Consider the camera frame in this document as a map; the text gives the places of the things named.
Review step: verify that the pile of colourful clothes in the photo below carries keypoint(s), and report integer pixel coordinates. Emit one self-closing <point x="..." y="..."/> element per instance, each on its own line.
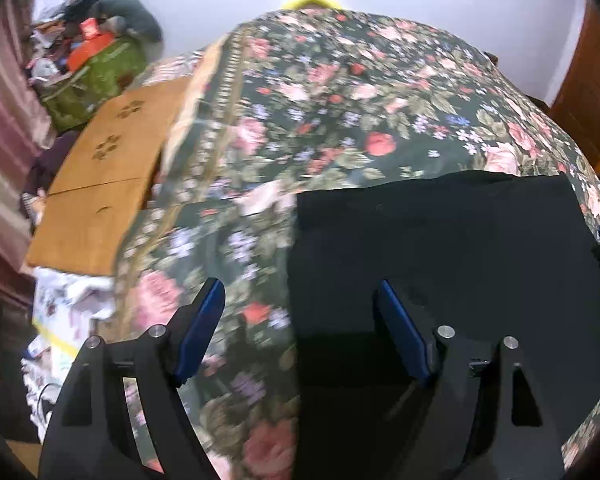
<point x="87" y="45"/>

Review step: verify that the black garment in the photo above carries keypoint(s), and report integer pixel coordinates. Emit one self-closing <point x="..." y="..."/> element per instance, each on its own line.
<point x="430" y="240"/>

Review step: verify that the floral blanket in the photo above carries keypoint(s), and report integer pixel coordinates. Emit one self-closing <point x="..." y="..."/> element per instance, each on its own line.
<point x="330" y="110"/>

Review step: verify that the wooden board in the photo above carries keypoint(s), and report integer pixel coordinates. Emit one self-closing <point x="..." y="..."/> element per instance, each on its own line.
<point x="95" y="200"/>

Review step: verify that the dark grey cloth bundle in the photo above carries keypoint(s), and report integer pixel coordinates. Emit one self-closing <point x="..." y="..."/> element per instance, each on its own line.
<point x="130" y="15"/>

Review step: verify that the green bag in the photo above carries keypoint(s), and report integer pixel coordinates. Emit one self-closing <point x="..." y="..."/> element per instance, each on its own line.
<point x="95" y="80"/>

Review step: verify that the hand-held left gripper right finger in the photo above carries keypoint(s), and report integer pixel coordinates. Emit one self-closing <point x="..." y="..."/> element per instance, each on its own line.
<point x="402" y="330"/>

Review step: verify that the pink striped curtain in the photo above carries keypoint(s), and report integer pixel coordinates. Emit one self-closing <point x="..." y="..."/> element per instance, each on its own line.
<point x="5" y="110"/>

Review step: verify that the dark purple cloth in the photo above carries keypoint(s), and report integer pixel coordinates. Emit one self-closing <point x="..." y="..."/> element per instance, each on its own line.
<point x="50" y="165"/>

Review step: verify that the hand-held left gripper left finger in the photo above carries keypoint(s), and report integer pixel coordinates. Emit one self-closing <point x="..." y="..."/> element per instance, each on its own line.
<point x="200" y="330"/>

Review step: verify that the wooden door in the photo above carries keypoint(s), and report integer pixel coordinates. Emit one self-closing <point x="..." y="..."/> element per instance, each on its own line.
<point x="590" y="100"/>

